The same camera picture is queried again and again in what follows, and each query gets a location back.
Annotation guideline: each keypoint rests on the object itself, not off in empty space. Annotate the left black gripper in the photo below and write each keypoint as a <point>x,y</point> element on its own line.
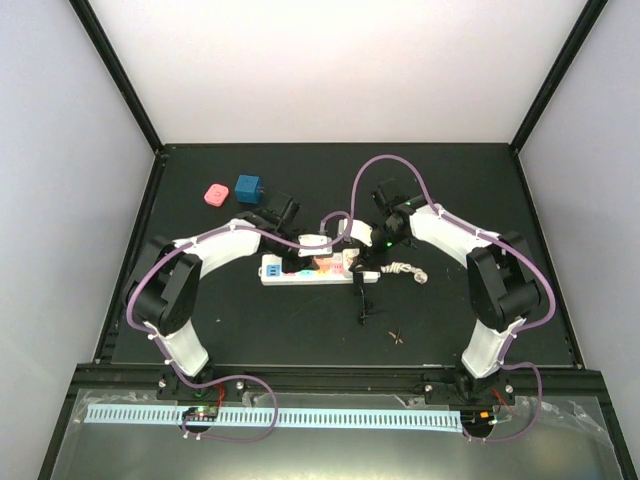
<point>307,263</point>

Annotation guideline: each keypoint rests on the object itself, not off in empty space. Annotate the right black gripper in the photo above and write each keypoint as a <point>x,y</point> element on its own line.
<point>370,259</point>

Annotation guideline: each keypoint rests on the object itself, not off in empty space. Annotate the white power strip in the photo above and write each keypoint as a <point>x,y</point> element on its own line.
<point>270,272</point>

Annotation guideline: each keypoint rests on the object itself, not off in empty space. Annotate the blue cube plug adapter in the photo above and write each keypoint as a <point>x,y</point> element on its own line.
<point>248,189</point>

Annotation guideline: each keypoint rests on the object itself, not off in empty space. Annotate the pink plug adapter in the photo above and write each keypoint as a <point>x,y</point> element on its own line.
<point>216,195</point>

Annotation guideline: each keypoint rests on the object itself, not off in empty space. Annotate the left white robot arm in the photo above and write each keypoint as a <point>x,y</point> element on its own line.
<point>160,294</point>

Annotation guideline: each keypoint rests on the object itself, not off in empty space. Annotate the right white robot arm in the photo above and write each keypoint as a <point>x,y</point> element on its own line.
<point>505,286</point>

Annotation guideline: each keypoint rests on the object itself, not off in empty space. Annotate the yellow orange plug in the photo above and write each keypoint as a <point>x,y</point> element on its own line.
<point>323,265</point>

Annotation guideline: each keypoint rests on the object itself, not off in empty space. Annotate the small brown debris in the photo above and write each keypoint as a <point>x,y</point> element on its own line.
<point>396,336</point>

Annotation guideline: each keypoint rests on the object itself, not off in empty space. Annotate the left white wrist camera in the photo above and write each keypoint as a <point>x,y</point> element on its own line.
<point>314,245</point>

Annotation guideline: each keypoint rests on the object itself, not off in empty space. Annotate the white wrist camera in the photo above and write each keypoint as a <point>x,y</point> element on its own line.
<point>360,232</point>
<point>314,245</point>

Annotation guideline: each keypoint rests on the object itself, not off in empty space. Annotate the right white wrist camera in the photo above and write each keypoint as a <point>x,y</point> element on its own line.
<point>360,232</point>

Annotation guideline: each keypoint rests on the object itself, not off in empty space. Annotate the black cable tie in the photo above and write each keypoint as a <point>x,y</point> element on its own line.
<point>366,307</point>

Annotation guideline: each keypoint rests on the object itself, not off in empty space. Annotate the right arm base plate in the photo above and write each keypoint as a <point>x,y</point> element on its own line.
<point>450,390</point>

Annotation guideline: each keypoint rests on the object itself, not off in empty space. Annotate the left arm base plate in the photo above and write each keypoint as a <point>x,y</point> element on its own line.
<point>170,387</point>

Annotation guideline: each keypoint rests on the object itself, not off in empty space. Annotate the light blue slotted cable duct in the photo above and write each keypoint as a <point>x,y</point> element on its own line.
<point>321,418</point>

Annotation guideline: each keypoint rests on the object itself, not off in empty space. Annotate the black aluminium front rail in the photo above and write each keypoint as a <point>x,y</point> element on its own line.
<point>401,381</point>

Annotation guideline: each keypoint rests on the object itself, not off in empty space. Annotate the right black frame post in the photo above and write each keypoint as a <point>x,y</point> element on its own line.
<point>584,24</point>

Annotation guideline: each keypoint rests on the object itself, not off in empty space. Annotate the black frame post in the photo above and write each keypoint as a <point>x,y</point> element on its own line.
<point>89,20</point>
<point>584,24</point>

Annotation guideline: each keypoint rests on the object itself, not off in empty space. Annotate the left black frame post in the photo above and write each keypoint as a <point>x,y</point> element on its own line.
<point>89,20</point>

